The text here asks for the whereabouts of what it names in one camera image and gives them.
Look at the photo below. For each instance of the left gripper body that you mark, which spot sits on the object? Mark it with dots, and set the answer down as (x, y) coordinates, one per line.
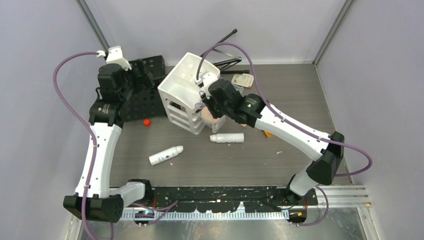
(130, 84)

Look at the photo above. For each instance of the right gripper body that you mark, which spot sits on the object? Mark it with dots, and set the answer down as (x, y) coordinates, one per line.
(216, 111)

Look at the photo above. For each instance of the white plastic drawer organizer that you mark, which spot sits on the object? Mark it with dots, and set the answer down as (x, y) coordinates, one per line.
(179, 93)

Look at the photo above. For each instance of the small white bottle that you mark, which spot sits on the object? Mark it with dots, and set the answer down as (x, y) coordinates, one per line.
(227, 138)

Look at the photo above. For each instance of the purple eyelash curler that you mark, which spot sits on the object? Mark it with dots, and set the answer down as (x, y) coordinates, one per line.
(198, 106)

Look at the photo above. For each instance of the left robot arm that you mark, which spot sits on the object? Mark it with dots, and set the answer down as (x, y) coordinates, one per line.
(93, 199)

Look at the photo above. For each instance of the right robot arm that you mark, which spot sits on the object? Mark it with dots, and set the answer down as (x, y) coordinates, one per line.
(325, 157)

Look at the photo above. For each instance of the white sachet packet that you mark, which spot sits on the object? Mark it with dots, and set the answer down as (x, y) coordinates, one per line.
(244, 80)

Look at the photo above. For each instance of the red cube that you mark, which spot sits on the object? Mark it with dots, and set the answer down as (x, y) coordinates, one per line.
(147, 122)

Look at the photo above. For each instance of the yellow red toy block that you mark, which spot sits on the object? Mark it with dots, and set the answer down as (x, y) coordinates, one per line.
(268, 134)

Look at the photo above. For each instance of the large white spray bottle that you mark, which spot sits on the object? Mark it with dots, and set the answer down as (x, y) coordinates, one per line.
(165, 155)

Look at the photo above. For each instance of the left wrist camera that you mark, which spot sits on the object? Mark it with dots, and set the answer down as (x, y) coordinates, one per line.
(114, 55)

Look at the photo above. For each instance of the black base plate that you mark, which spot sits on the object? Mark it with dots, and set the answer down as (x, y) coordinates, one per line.
(224, 199)

